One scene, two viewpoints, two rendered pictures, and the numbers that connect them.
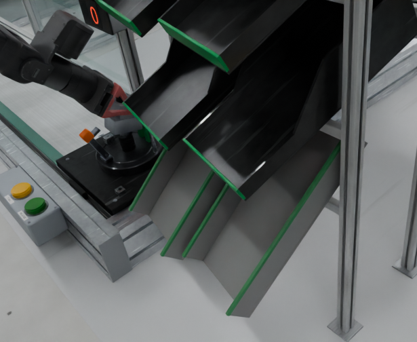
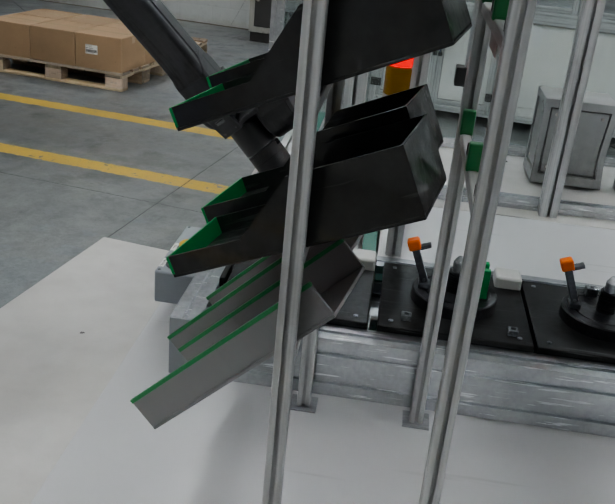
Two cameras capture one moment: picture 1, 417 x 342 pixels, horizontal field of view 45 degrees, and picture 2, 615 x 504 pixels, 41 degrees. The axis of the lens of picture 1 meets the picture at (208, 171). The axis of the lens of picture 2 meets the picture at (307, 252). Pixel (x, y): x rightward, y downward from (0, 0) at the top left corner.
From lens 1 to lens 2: 0.63 m
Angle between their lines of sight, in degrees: 36
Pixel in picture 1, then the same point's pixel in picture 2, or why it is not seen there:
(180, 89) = not seen: hidden behind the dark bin
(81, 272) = (162, 348)
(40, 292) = (118, 337)
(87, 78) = (280, 161)
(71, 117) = not seen: hidden behind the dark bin
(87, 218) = (198, 297)
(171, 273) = (214, 403)
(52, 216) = (182, 280)
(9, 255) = (141, 299)
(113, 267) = (175, 355)
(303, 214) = (237, 347)
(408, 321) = not seen: outside the picture
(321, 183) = (265, 324)
